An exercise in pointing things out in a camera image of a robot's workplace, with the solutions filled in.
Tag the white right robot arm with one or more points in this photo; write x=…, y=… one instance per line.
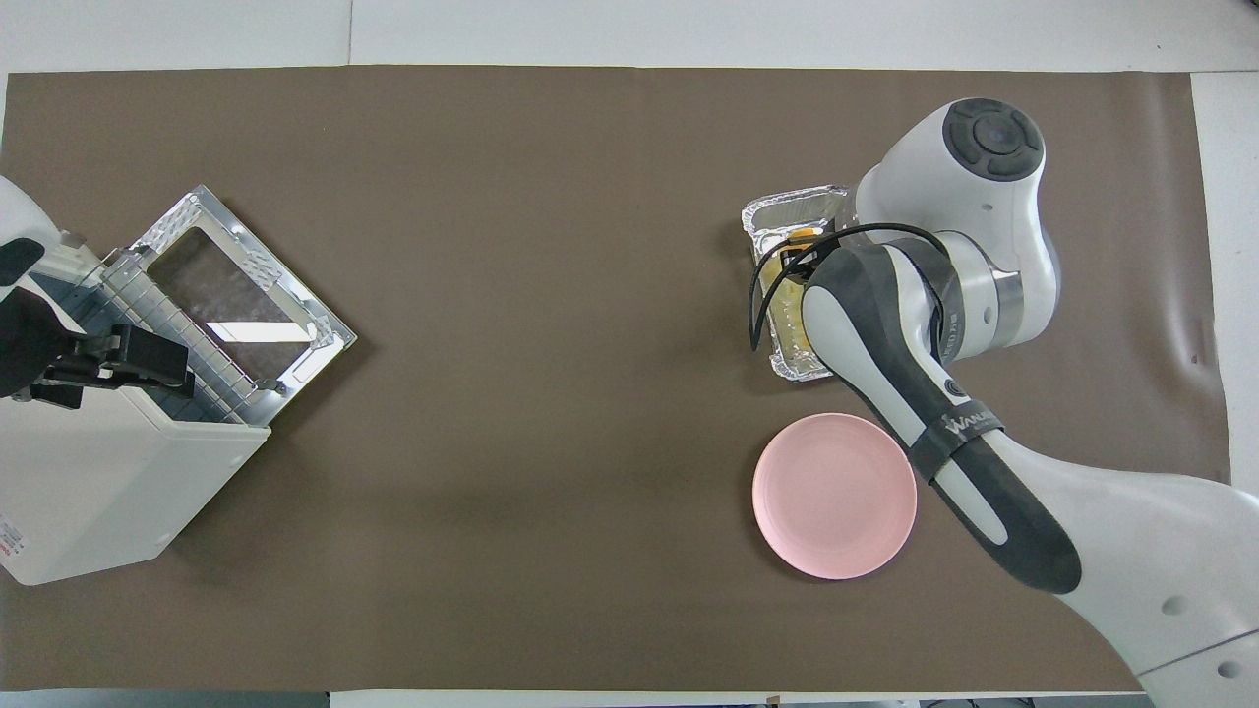
x=984, y=256

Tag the golden sliced bread loaf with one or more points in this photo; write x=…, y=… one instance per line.
x=787, y=310

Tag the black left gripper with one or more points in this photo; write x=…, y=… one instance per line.
x=39, y=344

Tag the pink round plate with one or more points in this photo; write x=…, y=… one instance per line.
x=826, y=501

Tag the brown table mat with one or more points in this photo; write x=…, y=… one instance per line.
x=541, y=246

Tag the aluminium foil baking tray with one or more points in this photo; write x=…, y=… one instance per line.
x=797, y=205

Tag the glass oven door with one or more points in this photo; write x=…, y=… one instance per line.
x=236, y=295

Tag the cream toaster oven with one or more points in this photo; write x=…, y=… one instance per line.
x=89, y=482

